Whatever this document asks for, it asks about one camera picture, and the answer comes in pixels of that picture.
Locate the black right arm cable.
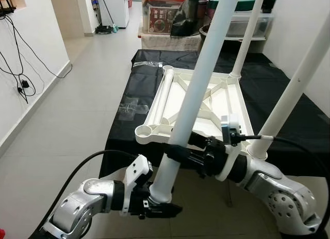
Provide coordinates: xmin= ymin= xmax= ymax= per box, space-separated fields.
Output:
xmin=238 ymin=134 xmax=330 ymax=239

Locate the orange lid storage box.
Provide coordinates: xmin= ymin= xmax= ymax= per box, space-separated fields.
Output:
xmin=140 ymin=0 xmax=189 ymax=35

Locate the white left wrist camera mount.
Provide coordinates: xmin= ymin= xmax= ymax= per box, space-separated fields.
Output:
xmin=120 ymin=154 xmax=154 ymax=217

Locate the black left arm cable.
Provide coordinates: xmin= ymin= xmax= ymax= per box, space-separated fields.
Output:
xmin=35 ymin=149 xmax=140 ymax=234

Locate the white appliance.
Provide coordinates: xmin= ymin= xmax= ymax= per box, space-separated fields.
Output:
xmin=106 ymin=0 xmax=129 ymax=27

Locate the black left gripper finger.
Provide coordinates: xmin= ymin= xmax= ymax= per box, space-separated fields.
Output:
xmin=147 ymin=203 xmax=183 ymax=219

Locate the green pot lid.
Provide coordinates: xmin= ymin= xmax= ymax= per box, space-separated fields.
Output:
xmin=206 ymin=0 xmax=279 ymax=13

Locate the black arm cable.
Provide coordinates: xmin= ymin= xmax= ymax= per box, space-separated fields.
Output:
xmin=35 ymin=149 xmax=140 ymax=234
xmin=238 ymin=134 xmax=330 ymax=239

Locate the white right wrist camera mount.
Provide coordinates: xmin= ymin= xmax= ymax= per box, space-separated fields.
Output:
xmin=215 ymin=114 xmax=244 ymax=183

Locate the white plastic table top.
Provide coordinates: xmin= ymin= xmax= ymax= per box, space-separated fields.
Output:
xmin=135 ymin=65 xmax=270 ymax=160

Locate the black tablecloth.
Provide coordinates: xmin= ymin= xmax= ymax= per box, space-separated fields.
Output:
xmin=101 ymin=49 xmax=330 ymax=178

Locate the clear tape strip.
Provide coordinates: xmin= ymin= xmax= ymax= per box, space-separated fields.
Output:
xmin=133 ymin=60 xmax=163 ymax=69

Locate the mop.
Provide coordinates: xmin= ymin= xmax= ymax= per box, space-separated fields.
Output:
xmin=95 ymin=0 xmax=119 ymax=33

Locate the black wall cable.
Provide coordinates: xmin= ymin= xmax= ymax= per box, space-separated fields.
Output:
xmin=10 ymin=18 xmax=73 ymax=80
xmin=0 ymin=15 xmax=37 ymax=103

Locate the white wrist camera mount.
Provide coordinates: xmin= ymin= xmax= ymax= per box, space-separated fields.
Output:
xmin=120 ymin=154 xmax=154 ymax=217
xmin=215 ymin=114 xmax=244 ymax=183

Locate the clear tape patch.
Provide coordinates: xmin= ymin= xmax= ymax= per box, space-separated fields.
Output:
xmin=118 ymin=97 xmax=139 ymax=118

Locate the clear plastic container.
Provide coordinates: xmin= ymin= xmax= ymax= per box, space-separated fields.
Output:
xmin=226 ymin=12 xmax=274 ymax=40

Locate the beige cloth covered bench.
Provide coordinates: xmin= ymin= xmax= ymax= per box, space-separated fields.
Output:
xmin=139 ymin=32 xmax=203 ymax=52

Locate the black round basin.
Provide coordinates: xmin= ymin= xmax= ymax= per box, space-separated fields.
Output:
xmin=199 ymin=25 xmax=243 ymax=50

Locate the white plastic table leg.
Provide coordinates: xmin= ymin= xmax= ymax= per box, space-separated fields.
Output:
xmin=153 ymin=70 xmax=175 ymax=127
xmin=228 ymin=0 xmax=267 ymax=79
xmin=249 ymin=20 xmax=330 ymax=160
xmin=148 ymin=0 xmax=241 ymax=204

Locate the black bag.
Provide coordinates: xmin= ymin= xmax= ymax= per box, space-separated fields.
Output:
xmin=170 ymin=0 xmax=201 ymax=38

